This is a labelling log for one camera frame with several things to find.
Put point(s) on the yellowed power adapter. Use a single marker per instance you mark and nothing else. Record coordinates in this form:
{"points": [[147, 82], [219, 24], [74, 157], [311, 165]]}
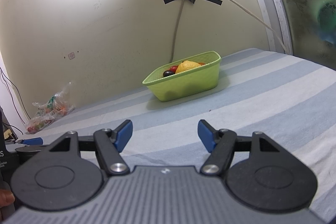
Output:
{"points": [[8, 133]]}

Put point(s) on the grey metal window frame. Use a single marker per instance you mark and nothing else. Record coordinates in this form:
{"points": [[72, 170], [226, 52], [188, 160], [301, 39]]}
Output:
{"points": [[270, 3]]}

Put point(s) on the clear plastic bag of produce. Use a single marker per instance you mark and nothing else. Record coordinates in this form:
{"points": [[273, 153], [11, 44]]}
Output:
{"points": [[50, 111]]}

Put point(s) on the red tomato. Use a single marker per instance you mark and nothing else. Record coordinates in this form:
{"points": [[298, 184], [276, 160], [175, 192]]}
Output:
{"points": [[173, 68]]}

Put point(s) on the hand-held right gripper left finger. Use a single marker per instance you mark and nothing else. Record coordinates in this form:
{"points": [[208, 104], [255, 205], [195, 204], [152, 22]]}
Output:
{"points": [[124, 134]]}

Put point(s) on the grey striped bed sheet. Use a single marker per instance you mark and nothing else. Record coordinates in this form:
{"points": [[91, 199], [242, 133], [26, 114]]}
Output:
{"points": [[236, 98]]}

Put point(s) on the small white wall sticker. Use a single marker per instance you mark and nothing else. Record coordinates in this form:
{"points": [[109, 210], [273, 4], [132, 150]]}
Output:
{"points": [[71, 56]]}

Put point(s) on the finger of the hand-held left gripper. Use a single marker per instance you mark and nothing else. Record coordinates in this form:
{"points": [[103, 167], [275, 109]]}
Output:
{"points": [[31, 141]]}

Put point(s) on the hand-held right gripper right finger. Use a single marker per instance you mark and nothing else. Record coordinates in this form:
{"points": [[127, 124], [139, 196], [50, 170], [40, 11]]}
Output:
{"points": [[206, 136]]}

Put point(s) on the large yellow lemon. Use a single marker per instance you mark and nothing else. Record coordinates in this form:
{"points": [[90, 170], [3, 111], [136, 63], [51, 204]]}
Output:
{"points": [[187, 66]]}

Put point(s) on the green plastic basin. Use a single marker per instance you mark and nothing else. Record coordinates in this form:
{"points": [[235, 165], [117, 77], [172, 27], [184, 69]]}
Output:
{"points": [[183, 85]]}

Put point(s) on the person's left hand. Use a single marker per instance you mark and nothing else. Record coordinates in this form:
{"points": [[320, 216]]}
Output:
{"points": [[6, 197]]}

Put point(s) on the frosted floral window glass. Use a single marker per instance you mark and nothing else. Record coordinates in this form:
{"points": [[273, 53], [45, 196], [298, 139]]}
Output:
{"points": [[302, 16]]}

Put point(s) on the dark purple plum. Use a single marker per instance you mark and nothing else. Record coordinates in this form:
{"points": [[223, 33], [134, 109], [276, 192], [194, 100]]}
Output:
{"points": [[168, 73]]}

